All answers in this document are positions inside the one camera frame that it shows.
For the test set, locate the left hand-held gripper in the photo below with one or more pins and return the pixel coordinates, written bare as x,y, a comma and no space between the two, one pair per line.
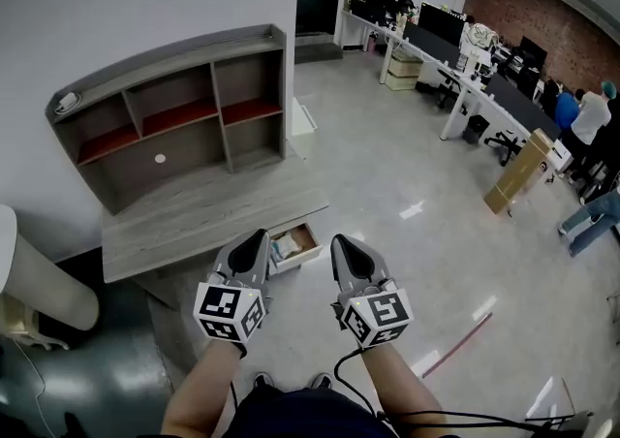
227,305

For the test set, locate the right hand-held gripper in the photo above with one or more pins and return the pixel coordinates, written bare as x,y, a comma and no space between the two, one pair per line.
378,315

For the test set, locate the white item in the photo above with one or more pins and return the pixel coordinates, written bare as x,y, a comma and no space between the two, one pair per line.
287,244

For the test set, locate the light wooden drawer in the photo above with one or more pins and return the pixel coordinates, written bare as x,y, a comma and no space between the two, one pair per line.
310,244

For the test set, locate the person's left forearm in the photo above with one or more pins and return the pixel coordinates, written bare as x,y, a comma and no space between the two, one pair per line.
203,387

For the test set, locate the person's right forearm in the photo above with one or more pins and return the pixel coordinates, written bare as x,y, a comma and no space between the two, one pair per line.
397,378

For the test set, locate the person's left black shoe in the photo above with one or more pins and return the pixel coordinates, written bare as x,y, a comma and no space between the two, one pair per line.
263,380

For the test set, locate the person's black shoe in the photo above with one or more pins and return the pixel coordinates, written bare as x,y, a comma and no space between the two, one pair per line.
263,380
321,381

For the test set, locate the person's right black shoe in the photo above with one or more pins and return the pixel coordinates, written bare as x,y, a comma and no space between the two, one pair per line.
321,381

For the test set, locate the grey wooden desk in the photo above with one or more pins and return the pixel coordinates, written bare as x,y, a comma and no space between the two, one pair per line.
194,223

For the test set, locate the person's dark shorts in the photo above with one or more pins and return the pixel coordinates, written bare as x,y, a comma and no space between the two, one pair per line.
310,414

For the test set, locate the white round sticker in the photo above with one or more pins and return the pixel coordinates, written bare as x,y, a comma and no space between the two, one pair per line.
160,158

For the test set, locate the grey wooden shelf hutch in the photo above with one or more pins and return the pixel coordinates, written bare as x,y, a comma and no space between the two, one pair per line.
184,135

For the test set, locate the beige cylindrical cushion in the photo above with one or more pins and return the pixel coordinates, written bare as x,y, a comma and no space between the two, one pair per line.
43,281

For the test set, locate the long brown cardboard box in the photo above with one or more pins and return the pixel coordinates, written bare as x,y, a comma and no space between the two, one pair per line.
518,169

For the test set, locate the black waste bin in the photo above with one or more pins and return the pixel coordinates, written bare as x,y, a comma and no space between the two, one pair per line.
476,129

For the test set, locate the black office chair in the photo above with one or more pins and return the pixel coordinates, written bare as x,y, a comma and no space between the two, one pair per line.
506,143
450,87

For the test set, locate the long white office desk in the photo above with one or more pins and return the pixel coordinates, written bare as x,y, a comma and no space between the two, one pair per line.
479,94

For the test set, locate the stacked cardboard boxes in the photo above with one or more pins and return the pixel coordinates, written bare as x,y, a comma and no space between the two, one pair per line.
402,70

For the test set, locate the black desk divider panel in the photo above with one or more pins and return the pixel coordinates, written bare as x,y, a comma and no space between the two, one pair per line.
525,106
431,41

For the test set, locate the white power adapter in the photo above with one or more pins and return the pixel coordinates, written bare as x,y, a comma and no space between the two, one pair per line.
68,102

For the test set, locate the pink bottle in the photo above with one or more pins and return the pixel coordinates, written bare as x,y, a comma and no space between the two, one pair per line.
373,42

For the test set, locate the black computer monitor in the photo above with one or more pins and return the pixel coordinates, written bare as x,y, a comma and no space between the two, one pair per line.
441,21
381,0
533,53

